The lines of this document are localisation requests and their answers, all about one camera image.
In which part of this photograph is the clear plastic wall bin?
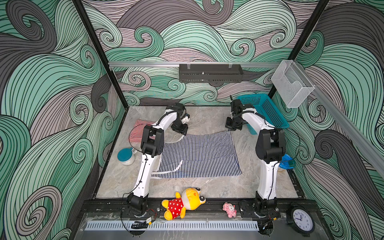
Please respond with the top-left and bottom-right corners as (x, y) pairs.
(271, 60), (315, 109)

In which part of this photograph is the aluminium rail back wall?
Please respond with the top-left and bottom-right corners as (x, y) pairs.
(108, 61), (281, 70)

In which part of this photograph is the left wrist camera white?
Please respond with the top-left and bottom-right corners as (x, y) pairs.
(181, 114), (190, 124)

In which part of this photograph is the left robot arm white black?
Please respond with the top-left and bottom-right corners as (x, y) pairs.
(127, 103), (190, 215)

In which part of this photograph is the aluminium rail right wall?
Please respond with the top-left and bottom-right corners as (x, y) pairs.
(302, 66), (384, 175)

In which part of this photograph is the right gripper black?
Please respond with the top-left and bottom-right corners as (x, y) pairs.
(225, 115), (244, 131)

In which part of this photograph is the blue white striped tank top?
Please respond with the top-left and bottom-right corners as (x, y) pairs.
(152, 131), (242, 179)

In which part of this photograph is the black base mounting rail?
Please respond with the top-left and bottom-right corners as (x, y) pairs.
(80, 197), (322, 221)

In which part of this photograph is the black perforated metal shelf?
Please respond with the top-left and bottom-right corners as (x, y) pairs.
(179, 64), (244, 84)

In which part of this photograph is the white slotted cable duct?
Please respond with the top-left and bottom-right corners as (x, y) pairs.
(85, 220), (259, 232)

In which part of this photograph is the yellow plush toy red dress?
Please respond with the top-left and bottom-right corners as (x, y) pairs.
(162, 188), (206, 221)

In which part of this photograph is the black round wall clock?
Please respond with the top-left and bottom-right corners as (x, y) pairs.
(287, 205), (315, 236)

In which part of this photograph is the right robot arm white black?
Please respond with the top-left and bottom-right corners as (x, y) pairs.
(226, 98), (286, 215)

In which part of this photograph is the small pink plush toy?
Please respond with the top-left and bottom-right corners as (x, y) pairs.
(223, 202), (237, 218)

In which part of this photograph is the aluminium rail wall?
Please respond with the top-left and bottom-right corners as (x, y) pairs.
(108, 61), (281, 70)
(302, 66), (384, 175)

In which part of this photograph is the teal round lid left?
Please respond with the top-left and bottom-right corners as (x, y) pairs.
(117, 148), (137, 166)

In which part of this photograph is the red white striped tank top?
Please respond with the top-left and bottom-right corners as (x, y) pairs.
(127, 119), (154, 143)

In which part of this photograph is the teal plastic basket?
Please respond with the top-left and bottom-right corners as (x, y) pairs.
(237, 94), (290, 129)

